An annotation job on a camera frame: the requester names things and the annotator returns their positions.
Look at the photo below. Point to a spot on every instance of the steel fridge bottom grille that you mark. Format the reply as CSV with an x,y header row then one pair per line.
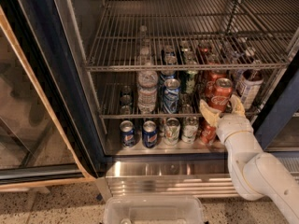
x,y
203,178

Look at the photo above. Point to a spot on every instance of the middle wire fridge shelf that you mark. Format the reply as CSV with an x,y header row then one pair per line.
x,y
115,104

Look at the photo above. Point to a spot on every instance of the blue pepsi can bottom left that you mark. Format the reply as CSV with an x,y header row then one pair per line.
x,y
127,129

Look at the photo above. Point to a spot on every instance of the blue white pepsi can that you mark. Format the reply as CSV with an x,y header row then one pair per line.
x,y
171,90

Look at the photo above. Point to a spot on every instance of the red coke can behind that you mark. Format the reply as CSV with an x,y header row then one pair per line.
x,y
210,79

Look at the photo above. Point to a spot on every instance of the green soda can middle shelf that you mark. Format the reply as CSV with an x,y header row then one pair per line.
x,y
188,79

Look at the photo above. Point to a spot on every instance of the red coke can bottom left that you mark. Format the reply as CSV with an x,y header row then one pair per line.
x,y
208,133

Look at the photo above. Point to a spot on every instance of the top wire fridge shelf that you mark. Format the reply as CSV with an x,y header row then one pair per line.
x,y
219,32

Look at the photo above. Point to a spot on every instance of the red coke can front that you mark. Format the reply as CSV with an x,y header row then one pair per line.
x,y
221,93

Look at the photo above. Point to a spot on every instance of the white labelled drink can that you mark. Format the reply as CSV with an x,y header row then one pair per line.
x,y
247,84

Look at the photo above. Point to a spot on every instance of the glass fridge door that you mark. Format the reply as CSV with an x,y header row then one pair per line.
x,y
47,133

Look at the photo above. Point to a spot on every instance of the clear plastic water bottle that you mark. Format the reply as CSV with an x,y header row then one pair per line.
x,y
147,82

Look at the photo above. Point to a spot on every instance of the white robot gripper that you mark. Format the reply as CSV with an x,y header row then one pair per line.
x,y
232,126

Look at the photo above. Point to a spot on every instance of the clear plastic bin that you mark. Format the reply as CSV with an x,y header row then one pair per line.
x,y
156,209

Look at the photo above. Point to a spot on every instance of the wire fridge shelf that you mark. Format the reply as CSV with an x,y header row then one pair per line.
x,y
115,104
219,32

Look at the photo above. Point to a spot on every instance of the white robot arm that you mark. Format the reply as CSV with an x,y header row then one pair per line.
x,y
254,172

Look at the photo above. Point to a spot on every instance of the red coke can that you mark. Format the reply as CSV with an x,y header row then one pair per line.
x,y
208,133
221,93
210,79

